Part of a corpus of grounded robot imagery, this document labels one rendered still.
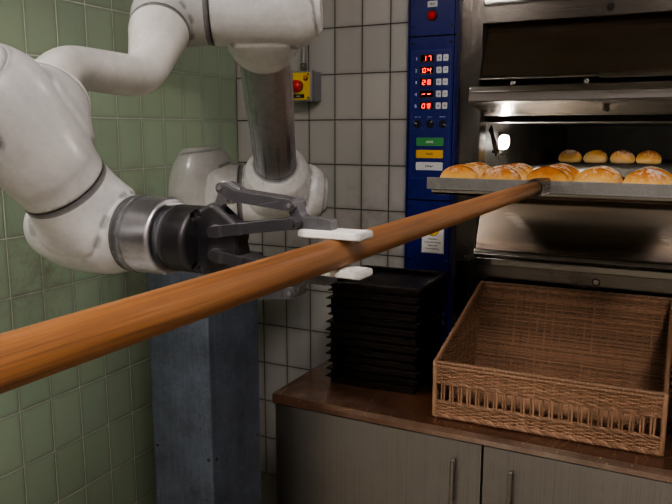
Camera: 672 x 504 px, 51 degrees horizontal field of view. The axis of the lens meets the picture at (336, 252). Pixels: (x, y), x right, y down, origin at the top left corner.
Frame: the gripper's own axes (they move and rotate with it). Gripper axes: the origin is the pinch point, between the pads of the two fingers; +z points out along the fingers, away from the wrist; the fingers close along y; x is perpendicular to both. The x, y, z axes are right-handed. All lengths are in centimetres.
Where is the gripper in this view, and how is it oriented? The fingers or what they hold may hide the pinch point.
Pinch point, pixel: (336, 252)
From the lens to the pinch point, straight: 70.8
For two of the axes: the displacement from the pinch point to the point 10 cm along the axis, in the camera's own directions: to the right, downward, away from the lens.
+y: 0.0, 9.8, 1.7
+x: -4.6, 1.5, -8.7
